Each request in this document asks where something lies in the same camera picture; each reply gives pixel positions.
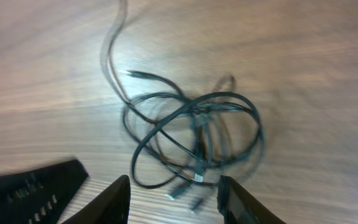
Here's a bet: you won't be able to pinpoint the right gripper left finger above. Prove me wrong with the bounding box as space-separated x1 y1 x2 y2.
63 175 131 224

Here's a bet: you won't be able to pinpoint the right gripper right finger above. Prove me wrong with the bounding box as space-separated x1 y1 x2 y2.
217 175 285 224

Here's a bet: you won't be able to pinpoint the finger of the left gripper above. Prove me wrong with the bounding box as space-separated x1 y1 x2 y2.
0 159 88 223

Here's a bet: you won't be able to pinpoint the black usb cables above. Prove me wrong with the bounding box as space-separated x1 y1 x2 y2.
99 0 267 215

